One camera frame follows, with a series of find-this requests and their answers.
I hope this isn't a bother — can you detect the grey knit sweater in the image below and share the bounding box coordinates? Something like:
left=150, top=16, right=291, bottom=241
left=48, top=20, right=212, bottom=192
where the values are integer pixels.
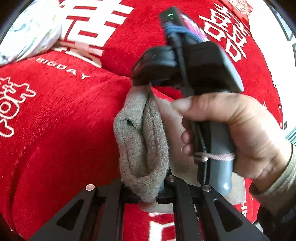
left=113, top=85, right=200, bottom=214

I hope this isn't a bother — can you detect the beige right sleeve forearm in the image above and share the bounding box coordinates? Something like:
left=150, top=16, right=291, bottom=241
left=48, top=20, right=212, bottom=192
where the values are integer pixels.
left=249, top=145, right=295, bottom=216

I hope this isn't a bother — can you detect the person's right hand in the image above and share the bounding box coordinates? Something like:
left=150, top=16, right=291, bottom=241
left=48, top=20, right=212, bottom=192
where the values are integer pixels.
left=171, top=92, right=292, bottom=192

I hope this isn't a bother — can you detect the red wedding pillow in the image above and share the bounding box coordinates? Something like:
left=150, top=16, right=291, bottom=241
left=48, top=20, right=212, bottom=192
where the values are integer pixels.
left=59, top=1, right=284, bottom=126

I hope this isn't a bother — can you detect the red wedding bed cover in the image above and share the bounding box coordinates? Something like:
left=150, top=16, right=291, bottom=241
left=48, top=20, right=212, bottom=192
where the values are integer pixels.
left=0, top=49, right=285, bottom=241

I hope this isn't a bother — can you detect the white floral quilt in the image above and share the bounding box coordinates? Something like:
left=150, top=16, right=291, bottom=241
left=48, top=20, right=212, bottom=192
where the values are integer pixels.
left=1, top=1, right=62, bottom=66

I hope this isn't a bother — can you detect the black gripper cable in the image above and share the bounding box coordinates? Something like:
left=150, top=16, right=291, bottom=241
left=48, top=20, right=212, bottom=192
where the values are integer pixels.
left=171, top=34, right=209, bottom=186

